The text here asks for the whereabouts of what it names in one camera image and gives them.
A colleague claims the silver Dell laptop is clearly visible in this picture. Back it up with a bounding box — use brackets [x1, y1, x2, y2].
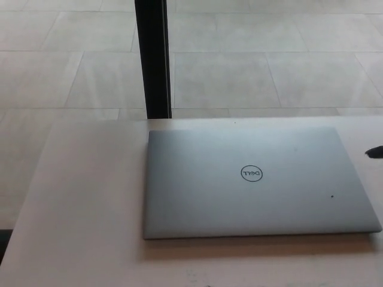
[142, 126, 383, 241]

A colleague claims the black vertical post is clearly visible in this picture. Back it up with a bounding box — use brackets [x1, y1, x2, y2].
[134, 0, 173, 120]

